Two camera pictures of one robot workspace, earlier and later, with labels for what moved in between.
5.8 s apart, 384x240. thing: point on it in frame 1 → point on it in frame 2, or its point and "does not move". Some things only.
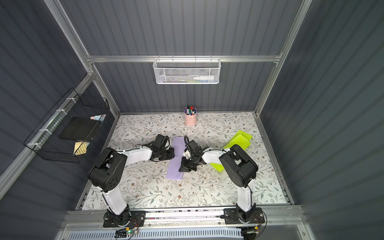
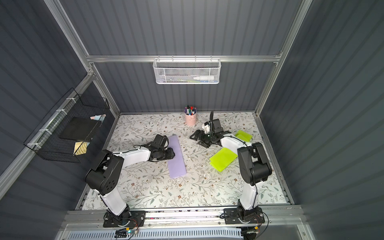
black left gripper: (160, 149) does not move
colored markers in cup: (189, 110) does not move
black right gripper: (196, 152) → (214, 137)
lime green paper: (241, 138) does not move
